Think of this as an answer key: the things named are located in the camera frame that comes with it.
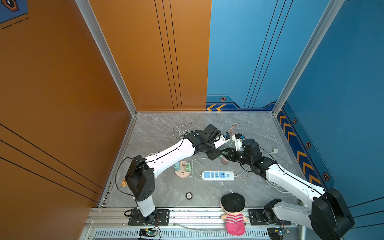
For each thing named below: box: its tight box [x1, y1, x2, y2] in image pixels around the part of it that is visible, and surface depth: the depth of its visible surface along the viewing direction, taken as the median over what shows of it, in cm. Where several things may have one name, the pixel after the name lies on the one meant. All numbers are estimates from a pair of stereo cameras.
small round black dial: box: [185, 192, 193, 201], surface depth 82 cm
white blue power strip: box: [199, 171, 236, 182], surface depth 86 cm
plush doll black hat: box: [221, 193, 246, 213], surface depth 72 cm
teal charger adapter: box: [174, 163, 180, 172], surface depth 86 cm
